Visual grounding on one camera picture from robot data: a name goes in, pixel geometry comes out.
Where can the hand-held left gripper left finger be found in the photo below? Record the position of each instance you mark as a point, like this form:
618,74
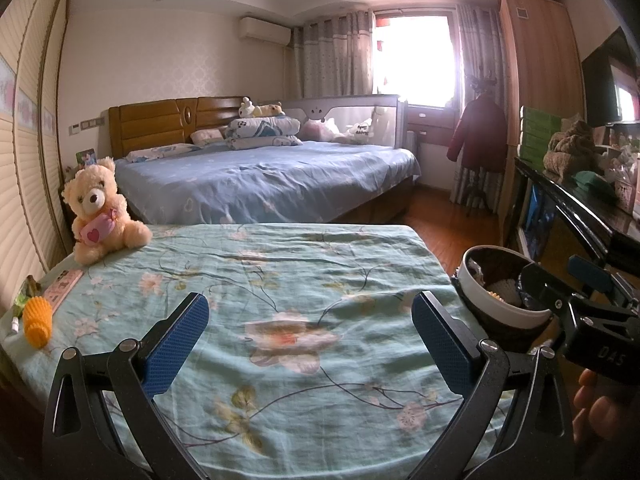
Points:
175,345

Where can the brown plush toy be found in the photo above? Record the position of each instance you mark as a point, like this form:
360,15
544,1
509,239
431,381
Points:
570,147

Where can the yellow plush toy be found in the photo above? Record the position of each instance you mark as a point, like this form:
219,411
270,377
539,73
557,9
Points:
270,109

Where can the teal cloth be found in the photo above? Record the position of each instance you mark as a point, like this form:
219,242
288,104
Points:
592,180

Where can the small photo frame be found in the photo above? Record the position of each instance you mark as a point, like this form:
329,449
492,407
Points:
86,158

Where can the black television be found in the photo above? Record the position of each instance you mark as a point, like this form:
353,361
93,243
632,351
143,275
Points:
607,80

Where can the stack of green boxes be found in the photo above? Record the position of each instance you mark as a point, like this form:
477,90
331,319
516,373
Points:
537,135

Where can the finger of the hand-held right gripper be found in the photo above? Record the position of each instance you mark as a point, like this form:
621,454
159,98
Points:
590,272
537,280

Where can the coat rack stand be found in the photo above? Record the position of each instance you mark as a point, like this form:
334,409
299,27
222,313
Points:
472,190

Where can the blue box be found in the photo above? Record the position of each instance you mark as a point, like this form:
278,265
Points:
540,220

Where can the wooden bed headboard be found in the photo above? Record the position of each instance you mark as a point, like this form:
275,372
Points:
155,120

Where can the tall wooden wardrobe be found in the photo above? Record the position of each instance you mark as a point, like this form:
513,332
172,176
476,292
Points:
540,85

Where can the green wrapper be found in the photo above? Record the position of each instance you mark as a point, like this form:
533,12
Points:
29,294

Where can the small white cushion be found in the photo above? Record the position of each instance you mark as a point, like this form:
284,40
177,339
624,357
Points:
359,130

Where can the white trash bin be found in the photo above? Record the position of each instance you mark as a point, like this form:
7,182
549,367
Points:
500,317

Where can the cream louvered closet door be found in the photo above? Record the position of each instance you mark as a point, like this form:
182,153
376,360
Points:
25,160

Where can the bed with blue sheet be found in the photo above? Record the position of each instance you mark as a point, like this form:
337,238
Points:
260,175

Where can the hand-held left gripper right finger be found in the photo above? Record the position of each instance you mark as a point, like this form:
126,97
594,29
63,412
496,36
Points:
442,345

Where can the white plush toy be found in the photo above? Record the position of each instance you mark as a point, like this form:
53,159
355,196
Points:
247,107

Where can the grey dotted curtain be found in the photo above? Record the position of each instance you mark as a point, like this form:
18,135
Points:
332,55
477,45

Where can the wall switch panel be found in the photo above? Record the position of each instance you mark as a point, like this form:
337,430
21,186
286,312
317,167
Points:
86,124

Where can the grey bed guard rail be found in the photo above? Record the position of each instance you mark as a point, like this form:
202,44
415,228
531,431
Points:
350,100

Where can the folded blue white quilt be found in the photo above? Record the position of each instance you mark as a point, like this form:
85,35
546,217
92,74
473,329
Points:
265,130

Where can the mint floral bedsheet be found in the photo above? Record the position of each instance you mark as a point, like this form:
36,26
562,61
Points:
275,270

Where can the pink plush cushion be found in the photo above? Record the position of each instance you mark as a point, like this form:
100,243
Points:
315,131

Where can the cream teddy bear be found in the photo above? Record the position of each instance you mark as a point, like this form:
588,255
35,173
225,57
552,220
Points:
95,195

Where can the person's right hand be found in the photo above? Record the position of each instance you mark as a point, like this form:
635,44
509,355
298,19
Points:
600,410

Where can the white air conditioner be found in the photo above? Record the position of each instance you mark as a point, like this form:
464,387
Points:
265,30

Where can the desk with drawers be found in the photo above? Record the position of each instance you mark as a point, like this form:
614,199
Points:
425,116

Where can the orange foam fruit net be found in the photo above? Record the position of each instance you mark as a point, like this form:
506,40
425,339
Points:
39,322

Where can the pink storage box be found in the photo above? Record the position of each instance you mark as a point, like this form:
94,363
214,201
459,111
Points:
627,192

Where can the black glossy cabinet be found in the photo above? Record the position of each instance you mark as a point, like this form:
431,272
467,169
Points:
565,195

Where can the pink pillow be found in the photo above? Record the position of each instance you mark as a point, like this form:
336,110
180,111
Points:
207,136

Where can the bright window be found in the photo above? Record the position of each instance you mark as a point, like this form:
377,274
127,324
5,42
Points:
415,55

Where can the small white tube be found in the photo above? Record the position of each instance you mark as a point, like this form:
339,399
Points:
14,326

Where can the blue print pillow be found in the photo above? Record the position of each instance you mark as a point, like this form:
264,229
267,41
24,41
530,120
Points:
160,151

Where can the dark red coat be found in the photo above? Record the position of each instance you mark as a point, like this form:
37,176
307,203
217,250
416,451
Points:
477,135

